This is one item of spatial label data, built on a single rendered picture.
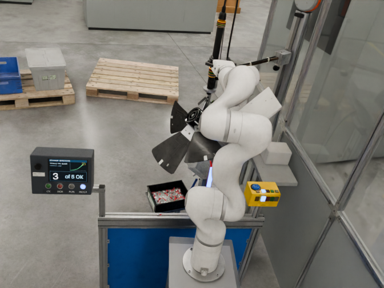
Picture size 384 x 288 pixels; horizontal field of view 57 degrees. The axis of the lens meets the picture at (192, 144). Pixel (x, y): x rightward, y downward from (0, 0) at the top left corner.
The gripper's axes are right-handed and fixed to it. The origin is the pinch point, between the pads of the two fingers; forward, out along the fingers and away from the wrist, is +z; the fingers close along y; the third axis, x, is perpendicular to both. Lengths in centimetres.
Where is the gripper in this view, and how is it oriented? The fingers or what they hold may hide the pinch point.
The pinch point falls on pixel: (220, 59)
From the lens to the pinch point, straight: 173.5
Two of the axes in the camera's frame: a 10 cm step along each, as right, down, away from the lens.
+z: -1.2, -5.8, 8.1
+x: 1.5, -8.2, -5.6
